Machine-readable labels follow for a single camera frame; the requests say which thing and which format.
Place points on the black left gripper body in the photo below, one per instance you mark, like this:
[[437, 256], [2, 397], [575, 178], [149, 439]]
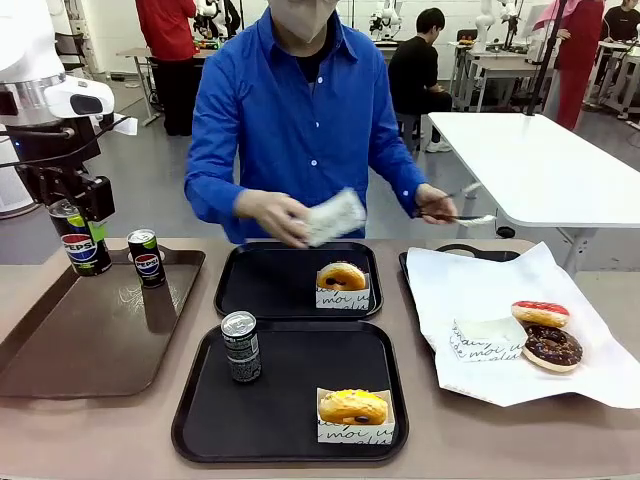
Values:
[[50, 145]]

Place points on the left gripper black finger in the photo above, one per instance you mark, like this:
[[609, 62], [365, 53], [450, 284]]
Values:
[[47, 187], [97, 200]]

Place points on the large black Pepsi can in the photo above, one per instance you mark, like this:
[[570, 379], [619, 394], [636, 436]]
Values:
[[80, 247]]

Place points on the black patterned Pepsi can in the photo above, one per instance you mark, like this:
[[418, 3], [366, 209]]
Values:
[[241, 350]]

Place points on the white paper wrappers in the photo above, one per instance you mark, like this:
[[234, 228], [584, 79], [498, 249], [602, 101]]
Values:
[[340, 215]]

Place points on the yellow glazed donut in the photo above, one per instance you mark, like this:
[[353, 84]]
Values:
[[352, 406], [341, 276]]

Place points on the white printed paper box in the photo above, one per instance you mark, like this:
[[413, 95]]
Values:
[[342, 300], [355, 434], [487, 345]]

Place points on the dark serving tongs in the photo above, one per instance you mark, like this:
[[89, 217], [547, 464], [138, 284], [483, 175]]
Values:
[[452, 217]]

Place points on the person's right forearm blue sleeve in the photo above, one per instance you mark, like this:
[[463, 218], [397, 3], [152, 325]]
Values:
[[215, 192]]

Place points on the person's left forearm blue sleeve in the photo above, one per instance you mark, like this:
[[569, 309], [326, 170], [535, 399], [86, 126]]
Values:
[[400, 180]]

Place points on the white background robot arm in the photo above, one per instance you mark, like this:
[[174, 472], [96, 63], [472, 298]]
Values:
[[387, 17], [484, 25]]

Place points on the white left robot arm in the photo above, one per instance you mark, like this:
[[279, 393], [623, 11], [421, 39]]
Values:
[[30, 40]]

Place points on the person's right hand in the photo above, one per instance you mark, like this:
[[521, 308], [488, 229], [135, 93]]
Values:
[[270, 212]]

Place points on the person's left hand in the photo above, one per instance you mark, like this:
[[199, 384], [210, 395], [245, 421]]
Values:
[[432, 200]]

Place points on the slim black Pepsi can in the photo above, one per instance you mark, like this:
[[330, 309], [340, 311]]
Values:
[[147, 260]]

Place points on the black office chair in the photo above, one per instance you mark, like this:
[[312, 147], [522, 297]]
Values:
[[67, 47]]

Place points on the grey background table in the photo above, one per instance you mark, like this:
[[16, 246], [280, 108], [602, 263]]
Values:
[[135, 51]]

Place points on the brown plastic tray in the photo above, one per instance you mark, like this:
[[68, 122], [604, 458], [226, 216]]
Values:
[[75, 345]]

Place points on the person in red top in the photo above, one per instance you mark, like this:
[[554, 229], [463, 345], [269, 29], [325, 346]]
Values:
[[167, 50]]

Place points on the smaller black plastic tray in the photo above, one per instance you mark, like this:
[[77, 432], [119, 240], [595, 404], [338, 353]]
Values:
[[270, 285]]

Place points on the person in blue shirt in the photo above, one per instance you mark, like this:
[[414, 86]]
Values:
[[300, 125]]

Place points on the larger black plastic tray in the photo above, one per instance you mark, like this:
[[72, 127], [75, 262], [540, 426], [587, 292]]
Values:
[[290, 395]]

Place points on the grey plastic stool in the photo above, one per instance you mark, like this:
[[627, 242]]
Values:
[[410, 132]]

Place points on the seated person in black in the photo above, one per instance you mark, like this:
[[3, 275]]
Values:
[[415, 70]]

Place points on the white paper sheet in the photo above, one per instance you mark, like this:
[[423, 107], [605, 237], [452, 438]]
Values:
[[480, 290]]

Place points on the white background table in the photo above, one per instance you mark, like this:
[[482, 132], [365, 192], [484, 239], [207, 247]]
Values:
[[492, 65]]

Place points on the large white table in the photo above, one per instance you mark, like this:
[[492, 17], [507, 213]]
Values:
[[540, 165]]

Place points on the pink glazed donut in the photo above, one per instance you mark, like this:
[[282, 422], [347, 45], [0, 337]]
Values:
[[540, 314]]

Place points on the chocolate sprinkled donut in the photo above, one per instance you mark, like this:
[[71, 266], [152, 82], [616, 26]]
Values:
[[552, 350]]

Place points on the person in red dress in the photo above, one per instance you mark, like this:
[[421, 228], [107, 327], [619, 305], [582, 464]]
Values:
[[575, 65]]

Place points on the distant person in black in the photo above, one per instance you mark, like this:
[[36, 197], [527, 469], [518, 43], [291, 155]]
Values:
[[622, 22]]

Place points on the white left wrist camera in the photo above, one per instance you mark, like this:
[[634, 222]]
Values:
[[125, 125]]

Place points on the white table with frame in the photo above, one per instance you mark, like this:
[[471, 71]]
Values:
[[617, 47]]

